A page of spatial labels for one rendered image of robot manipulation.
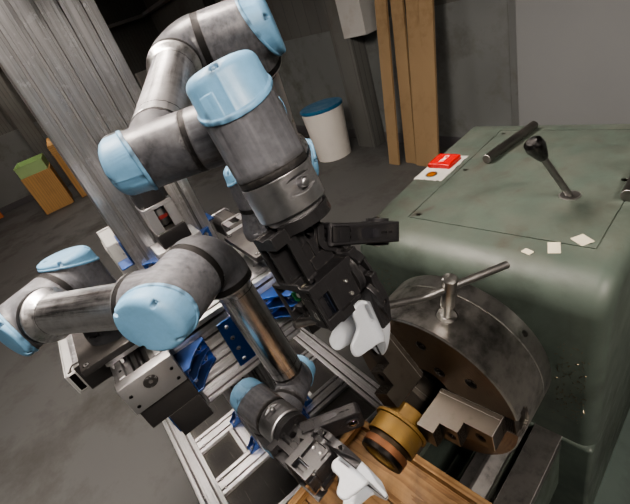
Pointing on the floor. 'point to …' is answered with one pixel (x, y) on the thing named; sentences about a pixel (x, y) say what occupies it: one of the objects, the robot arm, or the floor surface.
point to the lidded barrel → (327, 129)
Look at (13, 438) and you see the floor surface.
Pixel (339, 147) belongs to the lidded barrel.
